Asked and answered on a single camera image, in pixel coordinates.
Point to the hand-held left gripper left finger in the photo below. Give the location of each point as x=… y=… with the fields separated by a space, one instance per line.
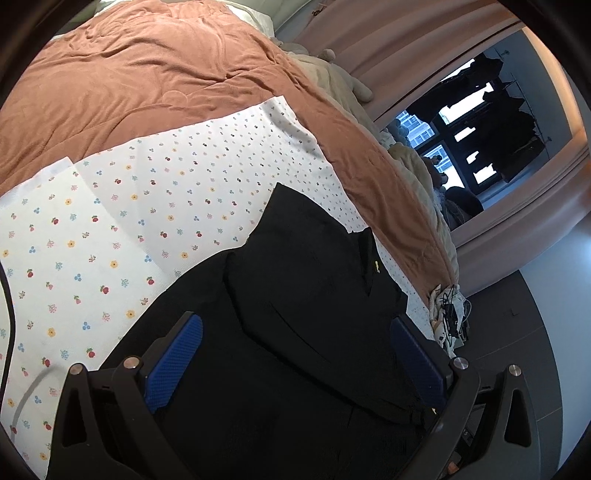
x=173 y=364

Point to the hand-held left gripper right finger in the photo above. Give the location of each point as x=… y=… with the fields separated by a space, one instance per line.
x=418 y=364

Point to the black garment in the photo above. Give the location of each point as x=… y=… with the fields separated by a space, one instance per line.
x=300 y=300

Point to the dark hanging clothes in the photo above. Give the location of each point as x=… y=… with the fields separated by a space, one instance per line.
x=503 y=124

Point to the white floral bed sheet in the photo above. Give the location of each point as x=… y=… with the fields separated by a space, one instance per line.
x=92 y=221

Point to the pink curtain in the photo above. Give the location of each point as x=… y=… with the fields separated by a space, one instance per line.
x=392 y=37
x=531 y=230

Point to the window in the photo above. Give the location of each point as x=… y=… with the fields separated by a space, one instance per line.
x=455 y=113

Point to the grey plush toy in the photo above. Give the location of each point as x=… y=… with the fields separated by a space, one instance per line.
x=355 y=87

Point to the brown blanket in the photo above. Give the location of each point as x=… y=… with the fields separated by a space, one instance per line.
x=138 y=69

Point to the beige blanket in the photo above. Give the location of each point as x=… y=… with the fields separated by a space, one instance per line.
x=318 y=69

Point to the white cloth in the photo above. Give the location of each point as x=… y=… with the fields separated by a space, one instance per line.
x=251 y=14

